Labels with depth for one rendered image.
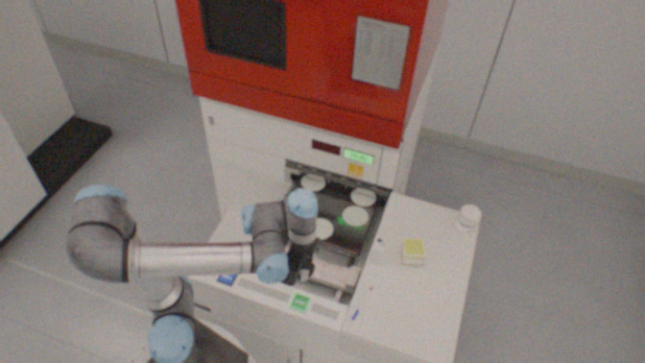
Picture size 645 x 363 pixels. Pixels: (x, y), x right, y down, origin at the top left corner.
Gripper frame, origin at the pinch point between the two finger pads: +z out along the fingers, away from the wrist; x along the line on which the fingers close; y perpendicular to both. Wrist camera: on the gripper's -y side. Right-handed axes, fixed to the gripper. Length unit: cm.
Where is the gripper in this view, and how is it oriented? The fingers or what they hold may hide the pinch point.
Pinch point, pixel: (299, 279)
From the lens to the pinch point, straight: 151.9
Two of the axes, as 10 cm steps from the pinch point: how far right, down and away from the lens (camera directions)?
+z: -0.3, 6.8, 7.4
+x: -9.4, -2.7, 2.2
